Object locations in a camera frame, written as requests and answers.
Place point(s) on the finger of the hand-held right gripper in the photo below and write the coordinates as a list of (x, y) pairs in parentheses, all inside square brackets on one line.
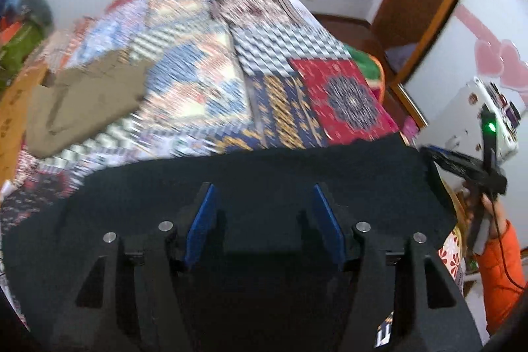
[(441, 160)]

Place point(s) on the person's right hand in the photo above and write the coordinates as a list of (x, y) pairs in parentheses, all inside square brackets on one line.
[(496, 216)]

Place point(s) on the black pants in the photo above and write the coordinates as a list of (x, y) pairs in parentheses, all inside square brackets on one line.
[(264, 170)]

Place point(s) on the purple cloth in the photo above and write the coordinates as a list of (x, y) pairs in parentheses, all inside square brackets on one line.
[(400, 57)]

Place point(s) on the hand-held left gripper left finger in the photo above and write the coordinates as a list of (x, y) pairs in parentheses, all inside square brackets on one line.
[(202, 224)]

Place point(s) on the green bag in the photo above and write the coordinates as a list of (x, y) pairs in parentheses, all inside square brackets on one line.
[(18, 51)]

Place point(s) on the khaki pants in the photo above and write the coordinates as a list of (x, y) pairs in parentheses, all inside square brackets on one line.
[(90, 100)]

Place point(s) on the blue bag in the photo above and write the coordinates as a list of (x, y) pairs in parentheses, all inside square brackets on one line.
[(29, 3)]

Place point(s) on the green blanket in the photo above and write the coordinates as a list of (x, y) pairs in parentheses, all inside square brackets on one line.
[(367, 67)]

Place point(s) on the patchwork printed blanket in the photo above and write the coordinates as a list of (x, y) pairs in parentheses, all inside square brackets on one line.
[(198, 88)]

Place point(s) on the brown wooden bed frame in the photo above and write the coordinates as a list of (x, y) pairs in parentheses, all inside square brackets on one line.
[(354, 30)]

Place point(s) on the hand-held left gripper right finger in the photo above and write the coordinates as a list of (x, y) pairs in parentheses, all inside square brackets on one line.
[(328, 224)]

